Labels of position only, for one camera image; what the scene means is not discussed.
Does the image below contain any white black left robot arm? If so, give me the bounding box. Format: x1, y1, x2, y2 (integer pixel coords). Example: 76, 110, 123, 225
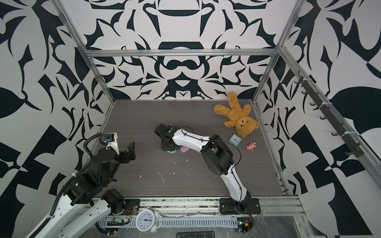
27, 132, 136, 238

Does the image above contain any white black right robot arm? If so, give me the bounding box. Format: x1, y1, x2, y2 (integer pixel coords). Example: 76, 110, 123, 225
154, 124, 262, 215

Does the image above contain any white round alarm clock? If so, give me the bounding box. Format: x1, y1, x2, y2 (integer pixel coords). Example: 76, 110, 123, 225
136, 209, 163, 233

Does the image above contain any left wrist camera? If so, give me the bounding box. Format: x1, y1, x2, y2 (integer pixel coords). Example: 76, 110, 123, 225
102, 132, 120, 155

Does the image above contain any green circuit board left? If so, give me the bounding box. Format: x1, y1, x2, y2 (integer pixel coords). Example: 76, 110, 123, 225
106, 217, 130, 227

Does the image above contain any black remote control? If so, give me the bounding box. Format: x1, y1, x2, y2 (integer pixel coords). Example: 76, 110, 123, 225
176, 231, 215, 238

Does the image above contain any small teal alarm clock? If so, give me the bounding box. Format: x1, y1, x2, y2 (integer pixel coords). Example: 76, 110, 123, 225
229, 134, 242, 147

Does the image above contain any black wall hook rail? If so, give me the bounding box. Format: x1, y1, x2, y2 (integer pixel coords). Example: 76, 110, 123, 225
295, 76, 365, 158

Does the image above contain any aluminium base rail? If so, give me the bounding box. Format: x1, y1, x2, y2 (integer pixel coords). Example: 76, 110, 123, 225
125, 196, 306, 217

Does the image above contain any brown teddy bear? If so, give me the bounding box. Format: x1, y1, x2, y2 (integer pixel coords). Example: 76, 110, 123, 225
213, 92, 260, 138

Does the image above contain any small pink toy figure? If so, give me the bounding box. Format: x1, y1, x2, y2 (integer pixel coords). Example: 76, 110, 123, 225
246, 142, 256, 151

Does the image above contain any purple earbud charging case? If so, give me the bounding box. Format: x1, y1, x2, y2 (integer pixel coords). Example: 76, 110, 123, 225
180, 146, 190, 153

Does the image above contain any white slotted cable duct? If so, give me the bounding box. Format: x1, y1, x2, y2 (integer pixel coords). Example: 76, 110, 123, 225
98, 217, 239, 229

